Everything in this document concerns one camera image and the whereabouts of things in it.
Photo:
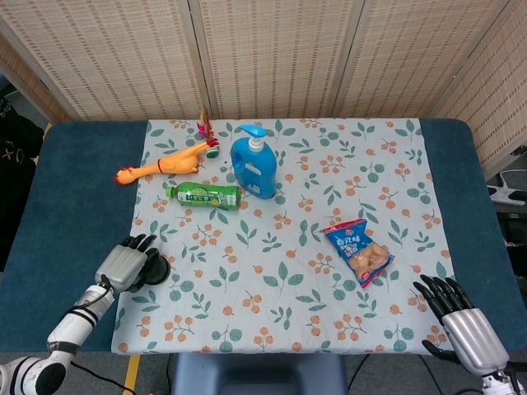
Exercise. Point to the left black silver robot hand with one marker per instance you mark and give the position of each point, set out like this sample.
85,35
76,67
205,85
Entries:
121,267

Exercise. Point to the black box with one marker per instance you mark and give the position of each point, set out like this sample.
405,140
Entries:
516,222

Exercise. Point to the bamboo folding screen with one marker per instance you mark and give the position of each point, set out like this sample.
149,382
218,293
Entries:
267,57

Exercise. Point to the floral tablecloth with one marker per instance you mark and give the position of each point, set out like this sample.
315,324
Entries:
267,247

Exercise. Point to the person in black clothes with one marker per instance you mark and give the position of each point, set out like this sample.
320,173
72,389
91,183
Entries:
16,164

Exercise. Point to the yellow rubber chicken toy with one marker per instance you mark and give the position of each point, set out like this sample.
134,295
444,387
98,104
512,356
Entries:
177,162

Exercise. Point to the blue snack bag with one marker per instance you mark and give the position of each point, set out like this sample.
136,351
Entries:
362,255

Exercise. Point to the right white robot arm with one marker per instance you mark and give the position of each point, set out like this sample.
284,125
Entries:
500,382

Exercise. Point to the yellow floor tape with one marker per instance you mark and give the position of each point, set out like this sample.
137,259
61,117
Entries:
131,374

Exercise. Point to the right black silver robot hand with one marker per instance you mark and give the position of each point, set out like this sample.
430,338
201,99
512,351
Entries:
473,341

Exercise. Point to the blue detergent pump bottle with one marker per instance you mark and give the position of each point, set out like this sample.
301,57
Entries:
255,168

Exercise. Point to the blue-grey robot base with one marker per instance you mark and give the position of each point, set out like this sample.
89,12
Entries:
259,374

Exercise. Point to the feather shuttlecock with green base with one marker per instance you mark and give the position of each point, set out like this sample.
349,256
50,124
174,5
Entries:
212,153

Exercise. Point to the dark blue table cover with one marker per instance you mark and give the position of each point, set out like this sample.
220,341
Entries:
82,185

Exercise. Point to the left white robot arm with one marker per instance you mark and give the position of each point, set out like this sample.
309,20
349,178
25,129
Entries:
70,325

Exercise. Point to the green tea bottle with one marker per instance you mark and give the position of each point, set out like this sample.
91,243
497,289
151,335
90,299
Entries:
206,196

